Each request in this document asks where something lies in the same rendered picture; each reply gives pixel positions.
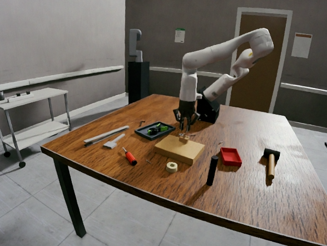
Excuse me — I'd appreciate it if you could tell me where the red rectangular tray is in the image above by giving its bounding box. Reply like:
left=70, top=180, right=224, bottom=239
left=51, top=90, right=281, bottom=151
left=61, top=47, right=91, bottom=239
left=220, top=147, right=242, bottom=166

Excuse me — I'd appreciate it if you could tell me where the pale wooden board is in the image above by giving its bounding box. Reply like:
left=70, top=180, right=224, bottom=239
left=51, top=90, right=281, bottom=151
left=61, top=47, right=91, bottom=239
left=154, top=135, right=205, bottom=165

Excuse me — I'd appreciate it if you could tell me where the beige ring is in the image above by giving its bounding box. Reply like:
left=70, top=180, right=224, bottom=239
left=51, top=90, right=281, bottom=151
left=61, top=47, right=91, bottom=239
left=166, top=162, right=177, bottom=173

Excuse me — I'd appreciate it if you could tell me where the red screwdriver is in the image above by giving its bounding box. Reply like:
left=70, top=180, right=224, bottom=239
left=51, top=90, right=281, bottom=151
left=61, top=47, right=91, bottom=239
left=123, top=147, right=137, bottom=165

